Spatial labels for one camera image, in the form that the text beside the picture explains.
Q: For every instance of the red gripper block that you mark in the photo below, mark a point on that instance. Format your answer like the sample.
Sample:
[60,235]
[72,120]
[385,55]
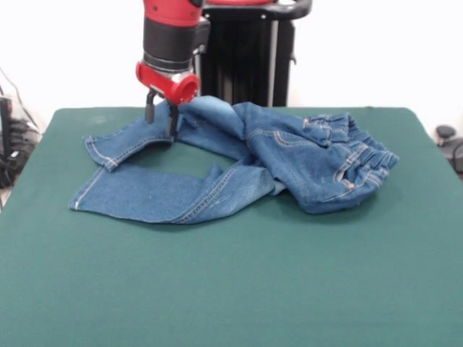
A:
[170,83]

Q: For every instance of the blue denim jeans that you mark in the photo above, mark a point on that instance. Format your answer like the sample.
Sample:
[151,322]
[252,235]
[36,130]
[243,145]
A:
[253,173]

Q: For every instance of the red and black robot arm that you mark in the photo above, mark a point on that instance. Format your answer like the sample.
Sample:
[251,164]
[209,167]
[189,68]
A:
[173,36]

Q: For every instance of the black electronics box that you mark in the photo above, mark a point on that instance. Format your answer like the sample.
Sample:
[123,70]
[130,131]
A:
[5,123]

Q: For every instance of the dark green table cloth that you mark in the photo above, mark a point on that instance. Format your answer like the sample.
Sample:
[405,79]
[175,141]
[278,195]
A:
[217,289]

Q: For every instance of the black chair base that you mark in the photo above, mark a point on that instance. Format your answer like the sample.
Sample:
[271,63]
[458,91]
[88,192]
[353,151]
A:
[450,142]

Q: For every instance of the black robot pedestal stand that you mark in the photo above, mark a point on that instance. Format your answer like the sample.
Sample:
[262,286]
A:
[249,54]

